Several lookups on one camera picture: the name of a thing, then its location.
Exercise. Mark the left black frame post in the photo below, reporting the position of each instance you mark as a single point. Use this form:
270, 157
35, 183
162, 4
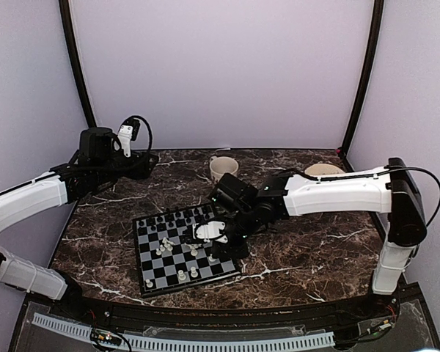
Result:
75, 63

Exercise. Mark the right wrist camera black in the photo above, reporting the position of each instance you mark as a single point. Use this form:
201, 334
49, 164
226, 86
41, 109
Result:
233, 194

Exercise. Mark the white slotted cable duct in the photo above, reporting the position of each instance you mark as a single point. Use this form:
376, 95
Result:
181, 340

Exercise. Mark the black frame post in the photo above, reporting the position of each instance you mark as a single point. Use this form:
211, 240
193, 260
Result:
364, 80
75, 63

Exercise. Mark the cream floral mug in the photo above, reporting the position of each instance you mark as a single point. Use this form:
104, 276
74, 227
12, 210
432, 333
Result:
220, 165

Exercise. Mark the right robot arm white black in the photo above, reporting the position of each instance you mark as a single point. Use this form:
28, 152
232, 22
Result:
389, 190

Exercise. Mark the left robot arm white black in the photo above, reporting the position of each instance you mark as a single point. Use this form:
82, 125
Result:
62, 185

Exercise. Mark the right black frame post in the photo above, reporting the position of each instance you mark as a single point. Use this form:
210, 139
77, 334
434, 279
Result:
364, 80

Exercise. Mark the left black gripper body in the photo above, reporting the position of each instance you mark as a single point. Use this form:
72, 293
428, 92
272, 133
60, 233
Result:
106, 170

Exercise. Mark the beige bowl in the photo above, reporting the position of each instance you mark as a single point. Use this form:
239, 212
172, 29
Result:
323, 169

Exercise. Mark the black front rail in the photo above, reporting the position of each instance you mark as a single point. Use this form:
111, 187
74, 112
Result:
179, 310

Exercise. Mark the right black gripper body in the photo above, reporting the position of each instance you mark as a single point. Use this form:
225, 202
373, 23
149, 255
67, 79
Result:
247, 224

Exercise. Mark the black grey chessboard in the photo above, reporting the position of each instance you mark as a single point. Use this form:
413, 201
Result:
160, 253

